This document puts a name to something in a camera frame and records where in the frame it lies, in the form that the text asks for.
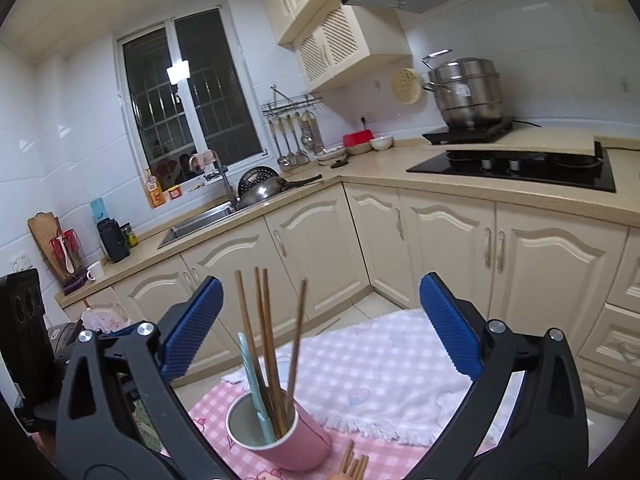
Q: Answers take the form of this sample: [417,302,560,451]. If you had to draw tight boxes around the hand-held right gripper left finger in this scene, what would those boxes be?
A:
[55,275,224,480]

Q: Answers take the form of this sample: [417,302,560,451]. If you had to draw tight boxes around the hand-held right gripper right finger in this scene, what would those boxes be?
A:
[419,272,591,480]

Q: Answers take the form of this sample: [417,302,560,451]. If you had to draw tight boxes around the long brown chopstick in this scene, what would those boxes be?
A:
[285,278,307,403]
[254,267,283,433]
[261,268,290,431]
[235,270,276,426]

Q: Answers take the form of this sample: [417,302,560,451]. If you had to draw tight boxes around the light blue knife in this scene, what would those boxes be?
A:
[237,331,279,446]

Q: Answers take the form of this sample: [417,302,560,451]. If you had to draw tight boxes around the pink cup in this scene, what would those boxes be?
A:
[226,391,332,472]

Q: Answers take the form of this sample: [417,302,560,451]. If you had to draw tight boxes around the bundle of wooden chopsticks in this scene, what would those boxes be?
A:
[337,439,370,479]

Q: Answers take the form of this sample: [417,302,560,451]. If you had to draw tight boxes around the cream hob base cabinets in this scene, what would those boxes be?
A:
[342,182,640,418]

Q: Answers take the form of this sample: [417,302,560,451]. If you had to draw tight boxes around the white fringed cloth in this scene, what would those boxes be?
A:
[222,308,526,448]

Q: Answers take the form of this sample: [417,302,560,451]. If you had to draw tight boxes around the pink checked tablecloth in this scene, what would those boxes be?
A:
[162,375,501,480]

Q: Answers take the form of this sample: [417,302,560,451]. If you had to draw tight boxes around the white plastic bag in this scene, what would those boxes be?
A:
[80,307,131,334]

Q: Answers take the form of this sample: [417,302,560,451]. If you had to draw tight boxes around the steel sink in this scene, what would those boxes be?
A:
[157,201,238,250]

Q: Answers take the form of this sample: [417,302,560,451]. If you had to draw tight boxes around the black kettle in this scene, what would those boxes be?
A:
[96,218,132,264]

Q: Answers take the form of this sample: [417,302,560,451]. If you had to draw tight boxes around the purple utensil holder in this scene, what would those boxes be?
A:
[48,228,89,295]

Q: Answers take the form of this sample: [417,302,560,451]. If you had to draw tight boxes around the orange bottle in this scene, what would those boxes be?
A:
[144,169,167,209]

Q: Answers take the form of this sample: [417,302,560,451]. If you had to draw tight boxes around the cream sink base cabinets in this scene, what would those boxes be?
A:
[60,182,373,376]

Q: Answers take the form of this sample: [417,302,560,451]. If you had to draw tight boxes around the steel faucet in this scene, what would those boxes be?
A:
[202,162,238,211]

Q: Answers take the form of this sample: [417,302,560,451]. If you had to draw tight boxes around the steel wok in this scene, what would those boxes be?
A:
[236,175,323,211]

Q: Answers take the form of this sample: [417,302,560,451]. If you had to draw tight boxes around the black gas hob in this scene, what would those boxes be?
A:
[406,140,617,194]

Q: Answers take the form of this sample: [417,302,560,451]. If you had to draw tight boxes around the black colander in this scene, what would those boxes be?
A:
[237,166,280,196]

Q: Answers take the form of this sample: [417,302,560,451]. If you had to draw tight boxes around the pink cloth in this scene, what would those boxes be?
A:
[189,150,220,174]

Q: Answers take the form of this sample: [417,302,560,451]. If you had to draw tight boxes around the wooden cutting board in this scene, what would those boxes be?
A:
[27,212,66,282]

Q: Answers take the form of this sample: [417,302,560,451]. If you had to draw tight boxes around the hanging steel ladle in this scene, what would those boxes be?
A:
[272,116,292,168]

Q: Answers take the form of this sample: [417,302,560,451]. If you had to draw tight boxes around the black induction cooker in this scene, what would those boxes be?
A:
[421,116,516,147]

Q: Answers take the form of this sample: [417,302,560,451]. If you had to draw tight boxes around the beige board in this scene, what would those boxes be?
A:
[422,127,596,159]

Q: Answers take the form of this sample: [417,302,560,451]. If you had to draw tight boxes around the steel steamer pot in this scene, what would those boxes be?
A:
[421,50,503,129]

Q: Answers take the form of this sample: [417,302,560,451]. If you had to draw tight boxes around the kitchen window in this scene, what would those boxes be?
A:
[116,7,266,181]

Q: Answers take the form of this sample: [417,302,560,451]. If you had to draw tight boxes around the round bamboo steamer mat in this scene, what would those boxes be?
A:
[390,67,424,106]

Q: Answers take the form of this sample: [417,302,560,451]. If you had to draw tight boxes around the cream lattice door cabinet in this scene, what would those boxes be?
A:
[294,4,413,92]

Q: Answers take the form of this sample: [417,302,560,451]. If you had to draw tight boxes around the black wire utensil rack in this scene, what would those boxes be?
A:
[261,85,323,119]

